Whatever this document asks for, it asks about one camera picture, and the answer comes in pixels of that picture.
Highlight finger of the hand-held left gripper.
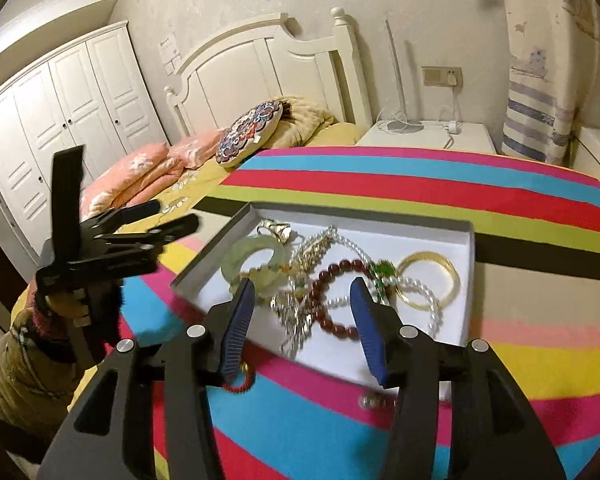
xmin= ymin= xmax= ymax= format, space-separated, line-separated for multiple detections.
xmin=80 ymin=200 xmax=162 ymax=236
xmin=105 ymin=214 xmax=201 ymax=255

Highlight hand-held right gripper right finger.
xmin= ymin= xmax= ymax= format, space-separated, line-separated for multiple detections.
xmin=349 ymin=276 xmax=568 ymax=480

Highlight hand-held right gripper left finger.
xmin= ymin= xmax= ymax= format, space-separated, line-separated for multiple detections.
xmin=35 ymin=277 xmax=257 ymax=480

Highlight thin red bead string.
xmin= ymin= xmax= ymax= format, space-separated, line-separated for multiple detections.
xmin=219 ymin=367 xmax=258 ymax=395

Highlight green jade bangle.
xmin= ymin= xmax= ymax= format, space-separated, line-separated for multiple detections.
xmin=221 ymin=237 xmax=292 ymax=297

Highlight silver pearl chain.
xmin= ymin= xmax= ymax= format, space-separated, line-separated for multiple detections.
xmin=271 ymin=227 xmax=341 ymax=356

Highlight white pearl necklace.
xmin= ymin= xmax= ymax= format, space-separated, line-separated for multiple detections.
xmin=325 ymin=225 xmax=445 ymax=341

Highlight dark red bead bracelet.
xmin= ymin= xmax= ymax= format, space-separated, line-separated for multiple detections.
xmin=309 ymin=258 xmax=377 ymax=339

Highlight small pearl beads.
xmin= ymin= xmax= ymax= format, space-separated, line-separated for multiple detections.
xmin=357 ymin=394 xmax=403 ymax=409

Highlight gold bangle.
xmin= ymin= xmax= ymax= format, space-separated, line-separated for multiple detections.
xmin=395 ymin=252 xmax=462 ymax=310

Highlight grey shallow box tray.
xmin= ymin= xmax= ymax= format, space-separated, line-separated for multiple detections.
xmin=169 ymin=202 xmax=476 ymax=402

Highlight person's left forearm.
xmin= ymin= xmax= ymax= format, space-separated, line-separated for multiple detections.
xmin=0 ymin=280 xmax=126 ymax=436

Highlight person's left hand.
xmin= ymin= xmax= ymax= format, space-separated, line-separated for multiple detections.
xmin=47 ymin=291 xmax=89 ymax=328

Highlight folded pink floral quilt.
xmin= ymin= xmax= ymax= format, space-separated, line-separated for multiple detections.
xmin=80 ymin=142 xmax=186 ymax=221

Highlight yellow daisy bedspread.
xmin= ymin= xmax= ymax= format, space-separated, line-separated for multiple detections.
xmin=105 ymin=121 xmax=368 ymax=233

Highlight pink floral pillow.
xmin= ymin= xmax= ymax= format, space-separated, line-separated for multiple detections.
xmin=167 ymin=129 xmax=228 ymax=170

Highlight round patterned cushion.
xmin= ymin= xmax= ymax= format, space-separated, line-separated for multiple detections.
xmin=215 ymin=101 xmax=285 ymax=168

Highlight white panelled wardrobe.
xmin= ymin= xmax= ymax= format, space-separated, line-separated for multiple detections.
xmin=0 ymin=20 xmax=171 ymax=266

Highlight rainbow striped tablecloth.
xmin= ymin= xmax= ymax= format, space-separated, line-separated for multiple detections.
xmin=10 ymin=146 xmax=600 ymax=480

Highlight beige fleece blanket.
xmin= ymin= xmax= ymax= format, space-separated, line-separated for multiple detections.
xmin=275 ymin=95 xmax=338 ymax=148

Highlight white wooden headboard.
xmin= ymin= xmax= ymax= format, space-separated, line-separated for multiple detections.
xmin=164 ymin=7 xmax=373 ymax=136

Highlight white nightstand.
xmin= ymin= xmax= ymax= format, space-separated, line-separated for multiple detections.
xmin=355 ymin=119 xmax=497 ymax=155

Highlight slim white desk lamp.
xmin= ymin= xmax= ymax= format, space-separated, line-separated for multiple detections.
xmin=377 ymin=19 xmax=423 ymax=133

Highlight boat print curtain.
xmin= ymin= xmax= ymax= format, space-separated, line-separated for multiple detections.
xmin=495 ymin=0 xmax=600 ymax=166

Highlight paper notices on wall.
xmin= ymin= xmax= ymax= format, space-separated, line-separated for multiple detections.
xmin=157 ymin=32 xmax=182 ymax=77

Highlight white charger with cable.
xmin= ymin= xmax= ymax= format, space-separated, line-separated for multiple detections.
xmin=437 ymin=72 xmax=463 ymax=150

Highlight beige wall socket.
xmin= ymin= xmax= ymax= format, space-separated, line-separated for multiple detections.
xmin=421 ymin=65 xmax=463 ymax=87

